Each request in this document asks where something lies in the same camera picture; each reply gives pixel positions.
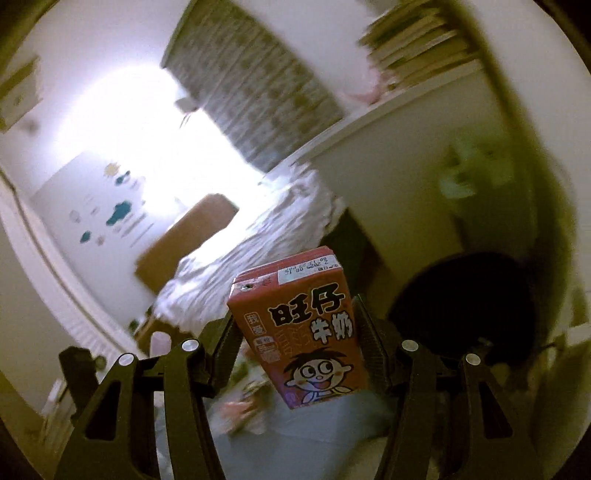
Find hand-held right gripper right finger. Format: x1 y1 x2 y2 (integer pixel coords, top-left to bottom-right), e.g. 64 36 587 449
351 295 541 480

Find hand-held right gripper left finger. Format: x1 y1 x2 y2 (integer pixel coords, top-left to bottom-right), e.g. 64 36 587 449
54 311 243 480

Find red milk carton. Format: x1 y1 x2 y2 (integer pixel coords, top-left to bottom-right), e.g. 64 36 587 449
226 246 370 411

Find black trash bin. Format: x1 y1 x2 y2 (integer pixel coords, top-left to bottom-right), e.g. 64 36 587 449
388 251 546 370

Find brown wooden headboard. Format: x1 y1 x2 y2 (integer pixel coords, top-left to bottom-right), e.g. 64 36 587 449
135 194 240 294

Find bed with white quilt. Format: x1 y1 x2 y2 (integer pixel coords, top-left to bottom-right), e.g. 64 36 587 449
154 168 345 333

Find pale blue sheet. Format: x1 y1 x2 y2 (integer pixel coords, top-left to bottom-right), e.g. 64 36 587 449
203 392 407 480

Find white cabinet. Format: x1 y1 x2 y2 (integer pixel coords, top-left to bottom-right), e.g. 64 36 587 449
263 60 532 278

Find pink cloth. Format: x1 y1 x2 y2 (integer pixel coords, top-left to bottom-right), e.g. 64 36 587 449
342 69 402 107

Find patterned curtain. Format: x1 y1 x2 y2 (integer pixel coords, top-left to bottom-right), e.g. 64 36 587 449
161 0 345 174

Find stack of books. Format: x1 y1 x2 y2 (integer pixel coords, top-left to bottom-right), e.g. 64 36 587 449
358 0 481 88

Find cloud wall stickers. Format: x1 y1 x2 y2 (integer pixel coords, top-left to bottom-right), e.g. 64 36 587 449
69 161 158 245

